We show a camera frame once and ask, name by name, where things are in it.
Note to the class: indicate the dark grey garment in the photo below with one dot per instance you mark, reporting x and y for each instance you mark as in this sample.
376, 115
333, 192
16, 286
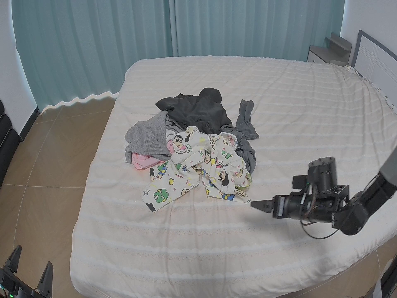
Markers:
246, 126

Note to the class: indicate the black padded chair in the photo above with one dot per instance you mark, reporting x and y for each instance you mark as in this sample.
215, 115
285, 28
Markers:
7, 135

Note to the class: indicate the black garment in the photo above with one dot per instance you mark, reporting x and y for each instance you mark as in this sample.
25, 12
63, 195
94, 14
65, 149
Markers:
201, 113

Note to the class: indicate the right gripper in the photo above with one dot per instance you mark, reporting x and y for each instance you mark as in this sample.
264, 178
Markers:
291, 206

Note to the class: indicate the pink garment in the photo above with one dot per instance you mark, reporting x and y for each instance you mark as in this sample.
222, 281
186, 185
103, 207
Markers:
141, 161

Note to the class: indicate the bed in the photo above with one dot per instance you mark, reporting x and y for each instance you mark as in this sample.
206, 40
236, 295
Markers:
279, 104

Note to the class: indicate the light grey garment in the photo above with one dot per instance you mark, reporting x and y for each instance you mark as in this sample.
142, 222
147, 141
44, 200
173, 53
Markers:
145, 135

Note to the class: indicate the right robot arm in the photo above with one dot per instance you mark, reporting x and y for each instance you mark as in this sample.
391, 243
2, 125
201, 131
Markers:
356, 216

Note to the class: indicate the grey bedside table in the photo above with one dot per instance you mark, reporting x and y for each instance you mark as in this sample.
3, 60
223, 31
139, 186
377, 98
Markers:
322, 53

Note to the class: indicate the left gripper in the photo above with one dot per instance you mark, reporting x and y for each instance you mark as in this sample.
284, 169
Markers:
18, 293

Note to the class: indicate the white printed pyjama top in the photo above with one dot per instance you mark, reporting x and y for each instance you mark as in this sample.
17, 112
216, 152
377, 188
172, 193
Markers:
173, 178

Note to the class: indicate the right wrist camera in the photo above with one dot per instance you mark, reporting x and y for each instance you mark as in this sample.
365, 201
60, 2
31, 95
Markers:
299, 182

